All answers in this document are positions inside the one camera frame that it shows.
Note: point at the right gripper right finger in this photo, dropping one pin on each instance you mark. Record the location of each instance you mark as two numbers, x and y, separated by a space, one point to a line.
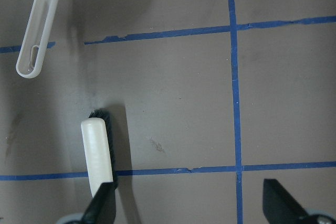
280 207

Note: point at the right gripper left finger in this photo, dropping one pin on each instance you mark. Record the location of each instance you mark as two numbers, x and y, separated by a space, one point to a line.
102 208

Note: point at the beige hand brush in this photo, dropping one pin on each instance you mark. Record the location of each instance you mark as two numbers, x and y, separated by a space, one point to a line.
97 141

